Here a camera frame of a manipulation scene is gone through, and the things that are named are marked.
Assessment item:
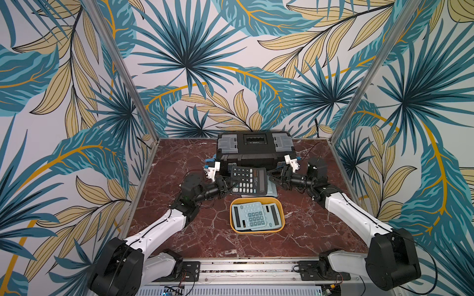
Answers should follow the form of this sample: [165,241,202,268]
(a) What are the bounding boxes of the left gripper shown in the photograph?
[194,175,241,204]

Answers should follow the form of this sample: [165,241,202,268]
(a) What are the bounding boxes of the black desktop calculator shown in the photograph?
[230,166,267,196]

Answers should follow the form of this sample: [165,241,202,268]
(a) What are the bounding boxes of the yellow plastic tray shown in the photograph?
[230,197,285,234]

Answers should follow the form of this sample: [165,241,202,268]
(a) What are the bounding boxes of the light blue calculator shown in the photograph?
[232,202,267,231]
[239,202,283,231]

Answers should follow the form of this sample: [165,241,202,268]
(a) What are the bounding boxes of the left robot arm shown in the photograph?
[87,173,238,296]

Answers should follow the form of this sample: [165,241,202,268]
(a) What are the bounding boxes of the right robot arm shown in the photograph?
[267,158,422,291]

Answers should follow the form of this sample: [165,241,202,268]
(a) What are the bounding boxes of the light blue calculator face down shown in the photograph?
[267,177,278,197]

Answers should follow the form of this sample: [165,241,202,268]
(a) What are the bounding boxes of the black plastic toolbox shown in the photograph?
[216,131,297,171]

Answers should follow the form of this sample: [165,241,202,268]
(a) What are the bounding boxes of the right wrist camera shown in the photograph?
[285,155,300,173]

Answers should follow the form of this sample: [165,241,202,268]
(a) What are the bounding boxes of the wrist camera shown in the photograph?
[285,155,300,173]
[204,162,220,182]

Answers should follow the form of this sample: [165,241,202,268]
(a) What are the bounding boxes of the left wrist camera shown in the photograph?
[204,162,220,182]

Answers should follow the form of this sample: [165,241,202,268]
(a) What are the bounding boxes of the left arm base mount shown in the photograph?
[142,249,201,285]

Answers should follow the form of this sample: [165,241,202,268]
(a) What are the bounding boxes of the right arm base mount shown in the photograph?
[293,249,351,284]

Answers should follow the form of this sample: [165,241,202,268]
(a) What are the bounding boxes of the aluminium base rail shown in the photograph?
[135,257,404,296]

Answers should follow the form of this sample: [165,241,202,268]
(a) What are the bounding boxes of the right aluminium frame post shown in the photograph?
[329,0,422,146]

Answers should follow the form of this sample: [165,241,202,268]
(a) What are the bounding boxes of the aluminium frame post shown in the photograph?
[83,0,160,143]
[329,0,422,146]

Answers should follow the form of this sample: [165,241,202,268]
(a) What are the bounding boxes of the left aluminium frame post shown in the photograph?
[83,0,160,143]

